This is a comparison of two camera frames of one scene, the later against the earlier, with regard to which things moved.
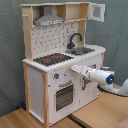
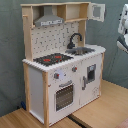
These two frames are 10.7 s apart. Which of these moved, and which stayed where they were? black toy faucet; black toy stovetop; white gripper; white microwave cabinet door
Moved: white gripper
Stayed: black toy stovetop; white microwave cabinet door; black toy faucet
